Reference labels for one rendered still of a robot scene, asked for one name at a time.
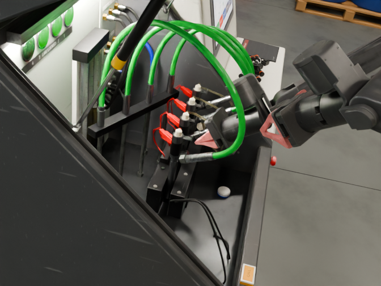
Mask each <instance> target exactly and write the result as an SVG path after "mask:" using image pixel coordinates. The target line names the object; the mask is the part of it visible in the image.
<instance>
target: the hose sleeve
mask: <svg viewBox="0 0 381 286"><path fill-rule="evenodd" d="M213 153H214V152H208V153H200V154H190V155H186V156H185V161H186V162H187V163H192V162H202V161H213V160H216V159H214V158H213Z"/></svg>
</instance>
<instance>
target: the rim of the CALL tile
mask: <svg viewBox="0 0 381 286"><path fill-rule="evenodd" d="M245 265H246V266H250V265H248V264H243V268H242V275H241V279H240V281H241V282H244V283H247V284H251V285H254V280H255V272H256V267H255V266H250V267H254V272H253V280H252V282H250V281H246V280H243V273H244V266H245Z"/></svg>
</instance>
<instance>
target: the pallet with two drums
mask: <svg viewBox="0 0 381 286"><path fill-rule="evenodd" d="M295 1H296V2H297V4H296V7H295V10H296V11H299V12H305V13H308V14H313V15H318V16H323V17H326V18H331V19H337V20H342V21H345V22H350V23H355V24H360V25H363V26H369V27H374V28H378V29H381V24H378V23H372V22H367V21H364V20H359V19H353V18H354V15H355V14H356V15H361V16H366V17H369V18H375V19H380V20H381V0H295ZM338 3H339V4H338ZM306 4H308V5H314V6H319V7H323V8H327V9H332V10H337V11H342V12H344V13H343V15H342V16H340V15H335V14H330V13H327V12H321V11H316V10H311V9H306ZM356 7H358V8H356ZM359 8H361V9H359ZM365 9H366V10H365Z"/></svg>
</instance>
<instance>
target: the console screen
mask: <svg viewBox="0 0 381 286"><path fill-rule="evenodd" d="M233 14H234V4H233V0H210V15H211V26H214V27H218V28H220V29H223V30H225V31H227V29H228V27H229V24H230V22H231V19H232V17H233ZM212 42H213V55H214V56H215V58H216V56H217V54H218V51H219V49H220V46H221V45H220V44H218V43H217V42H216V41H215V40H213V39H212Z"/></svg>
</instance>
